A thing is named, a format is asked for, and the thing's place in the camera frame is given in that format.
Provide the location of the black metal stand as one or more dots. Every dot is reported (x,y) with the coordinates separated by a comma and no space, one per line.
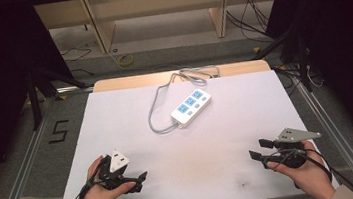
(37,91)
(293,49)

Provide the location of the aluminium floor rail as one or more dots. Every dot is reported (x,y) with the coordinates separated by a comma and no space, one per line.
(339,134)
(21,170)

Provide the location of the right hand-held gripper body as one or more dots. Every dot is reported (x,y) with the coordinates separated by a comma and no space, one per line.
(291,153)

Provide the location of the person's right hand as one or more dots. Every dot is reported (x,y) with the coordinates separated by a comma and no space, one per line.
(307,178)

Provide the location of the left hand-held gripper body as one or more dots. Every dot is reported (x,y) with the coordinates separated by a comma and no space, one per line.
(117,161)

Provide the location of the wooden shelf unit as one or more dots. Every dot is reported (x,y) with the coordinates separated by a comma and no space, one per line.
(160,0)

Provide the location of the white board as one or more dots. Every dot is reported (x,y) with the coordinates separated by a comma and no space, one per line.
(185,165)

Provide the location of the yellow tape roll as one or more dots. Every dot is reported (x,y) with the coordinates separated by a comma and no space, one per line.
(125,60)

